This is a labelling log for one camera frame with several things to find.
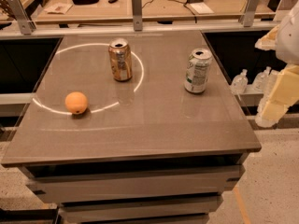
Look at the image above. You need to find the orange fruit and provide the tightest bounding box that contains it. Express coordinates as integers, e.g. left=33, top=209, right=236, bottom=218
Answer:
left=64, top=91, right=88, bottom=115

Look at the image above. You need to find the metal bracket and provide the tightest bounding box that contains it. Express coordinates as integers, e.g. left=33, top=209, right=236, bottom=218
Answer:
left=5, top=0, right=36, bottom=35
left=131, top=0, right=143, bottom=31
left=239, top=0, right=260, bottom=27

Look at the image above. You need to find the grey drawer cabinet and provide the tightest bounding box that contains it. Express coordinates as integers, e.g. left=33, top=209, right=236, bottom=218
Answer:
left=27, top=155, right=245, bottom=224

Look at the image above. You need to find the middle metal bracket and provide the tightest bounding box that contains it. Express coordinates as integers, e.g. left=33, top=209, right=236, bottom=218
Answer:
left=131, top=0, right=143, bottom=31

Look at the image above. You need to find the small dark remote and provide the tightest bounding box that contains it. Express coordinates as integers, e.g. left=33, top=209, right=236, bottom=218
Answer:
left=108, top=0, right=118, bottom=4

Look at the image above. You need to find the clear sanitizer bottle right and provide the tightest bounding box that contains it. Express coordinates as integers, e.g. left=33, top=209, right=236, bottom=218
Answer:
left=252, top=66, right=271, bottom=91

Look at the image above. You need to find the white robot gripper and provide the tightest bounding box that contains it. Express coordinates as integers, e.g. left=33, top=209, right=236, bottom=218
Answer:
left=255, top=1, right=299, bottom=128

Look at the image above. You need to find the wooden background desk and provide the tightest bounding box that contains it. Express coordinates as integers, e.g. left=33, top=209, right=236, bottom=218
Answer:
left=36, top=0, right=246, bottom=24

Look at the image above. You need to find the left metal bracket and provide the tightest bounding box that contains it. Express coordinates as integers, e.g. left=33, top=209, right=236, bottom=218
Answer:
left=5, top=0, right=36, bottom=35

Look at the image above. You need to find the right metal bracket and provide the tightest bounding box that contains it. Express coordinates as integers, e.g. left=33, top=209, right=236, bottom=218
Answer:
left=239, top=0, right=260, bottom=27

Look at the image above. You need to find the brown paper packet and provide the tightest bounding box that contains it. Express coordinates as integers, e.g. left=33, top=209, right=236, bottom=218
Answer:
left=45, top=3, right=72, bottom=14

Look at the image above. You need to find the clear sanitizer bottle left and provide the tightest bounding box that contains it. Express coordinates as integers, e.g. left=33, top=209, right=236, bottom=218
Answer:
left=230, top=69, right=248, bottom=94

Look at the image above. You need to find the clear sanitizer bottle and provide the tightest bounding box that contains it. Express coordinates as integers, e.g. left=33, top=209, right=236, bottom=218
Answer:
left=252, top=66, right=271, bottom=91
left=230, top=69, right=248, bottom=94

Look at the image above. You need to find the green white soda can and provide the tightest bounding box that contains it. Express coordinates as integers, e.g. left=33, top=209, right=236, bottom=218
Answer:
left=184, top=49, right=212, bottom=94

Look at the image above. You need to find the white paper sheet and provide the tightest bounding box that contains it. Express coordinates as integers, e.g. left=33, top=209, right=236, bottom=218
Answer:
left=191, top=2, right=213, bottom=14

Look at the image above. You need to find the orange soda can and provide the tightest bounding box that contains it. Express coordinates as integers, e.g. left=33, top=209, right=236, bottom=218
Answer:
left=108, top=38, right=133, bottom=82

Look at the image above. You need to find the black object on desk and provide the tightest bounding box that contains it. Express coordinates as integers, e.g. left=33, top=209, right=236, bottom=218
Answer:
left=72, top=0, right=100, bottom=6

